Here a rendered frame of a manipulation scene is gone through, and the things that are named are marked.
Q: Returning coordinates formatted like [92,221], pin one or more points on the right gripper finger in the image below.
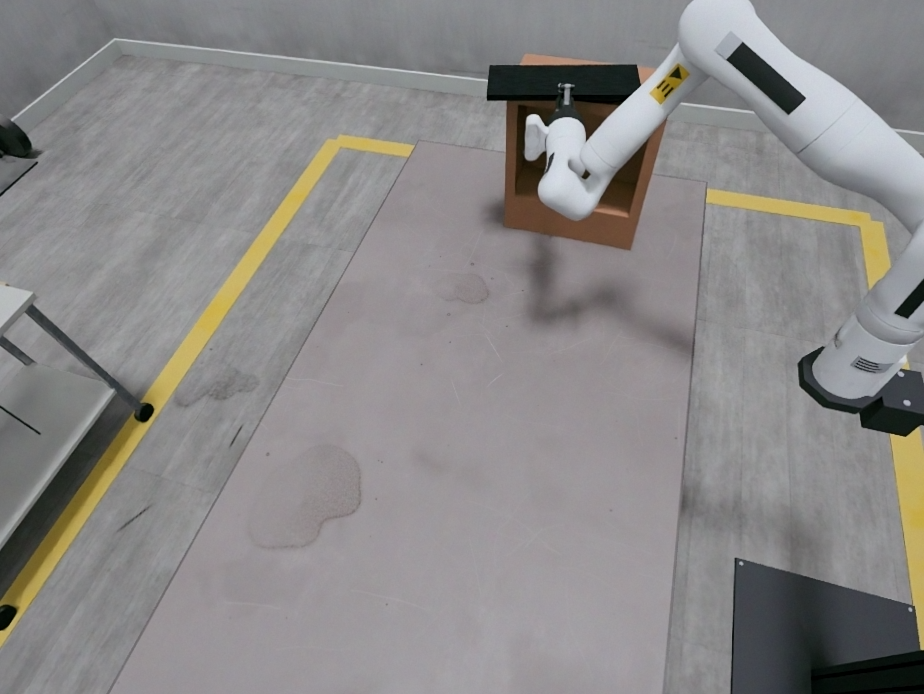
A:
[563,93]

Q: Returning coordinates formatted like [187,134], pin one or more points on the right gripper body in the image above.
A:
[565,111]

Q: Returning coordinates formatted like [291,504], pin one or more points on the brown open-front cabinet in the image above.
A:
[625,193]

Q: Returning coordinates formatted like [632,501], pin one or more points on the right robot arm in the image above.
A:
[832,132]

